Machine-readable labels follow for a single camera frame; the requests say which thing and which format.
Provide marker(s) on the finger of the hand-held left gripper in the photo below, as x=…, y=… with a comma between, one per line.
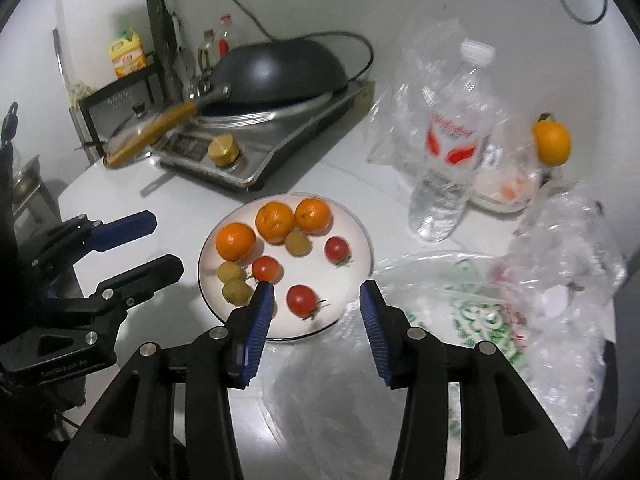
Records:
x=125, y=230
x=150, y=272

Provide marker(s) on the brass cooker knob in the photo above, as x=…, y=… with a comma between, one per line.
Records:
x=223, y=150

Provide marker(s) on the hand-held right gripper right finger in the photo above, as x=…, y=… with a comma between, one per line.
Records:
x=377, y=330

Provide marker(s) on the black metal rack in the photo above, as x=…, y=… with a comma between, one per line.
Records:
x=120, y=82

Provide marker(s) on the clear plastic water bottle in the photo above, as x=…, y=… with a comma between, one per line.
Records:
x=450, y=150

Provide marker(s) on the grey vertical pipe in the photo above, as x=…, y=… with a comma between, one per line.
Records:
x=152, y=10

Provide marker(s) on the dark oil bottle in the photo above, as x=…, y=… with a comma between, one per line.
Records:
x=206, y=52

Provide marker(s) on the large orange with stem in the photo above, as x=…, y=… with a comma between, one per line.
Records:
x=550, y=142

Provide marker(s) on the white dish with scraps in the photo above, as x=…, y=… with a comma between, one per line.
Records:
x=505, y=195

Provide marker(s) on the yellow detergent bottle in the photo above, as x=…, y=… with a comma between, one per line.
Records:
x=129, y=57

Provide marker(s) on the crumpled clear plastic bag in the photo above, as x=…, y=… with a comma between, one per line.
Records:
x=565, y=240

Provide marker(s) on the small tangerine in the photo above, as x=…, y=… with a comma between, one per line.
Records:
x=312, y=215
x=235, y=241
x=274, y=221

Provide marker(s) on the steel pot lid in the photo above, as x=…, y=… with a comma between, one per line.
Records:
x=130, y=127

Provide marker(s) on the green printed plastic bag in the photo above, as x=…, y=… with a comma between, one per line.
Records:
x=450, y=310

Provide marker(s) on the white rag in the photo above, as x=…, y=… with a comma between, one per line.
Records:
x=77, y=92

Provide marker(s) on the red cherry tomato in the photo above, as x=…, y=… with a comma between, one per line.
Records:
x=337, y=249
x=265, y=268
x=301, y=300

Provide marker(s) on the red-capped clear bottle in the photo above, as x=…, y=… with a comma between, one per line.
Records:
x=227, y=35

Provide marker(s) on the white round plate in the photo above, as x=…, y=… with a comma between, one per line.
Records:
x=320, y=280

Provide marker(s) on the white crumpled paper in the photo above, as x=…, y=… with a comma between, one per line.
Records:
x=552, y=301

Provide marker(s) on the black umbrella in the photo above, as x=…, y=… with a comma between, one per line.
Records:
x=176, y=35

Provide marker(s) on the yellow-brown longan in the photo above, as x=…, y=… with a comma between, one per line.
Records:
x=298, y=242
x=231, y=272
x=236, y=292

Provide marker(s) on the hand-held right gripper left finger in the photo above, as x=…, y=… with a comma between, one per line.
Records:
x=257, y=330

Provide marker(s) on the steel induction cooker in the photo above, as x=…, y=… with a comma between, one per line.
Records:
x=280, y=155

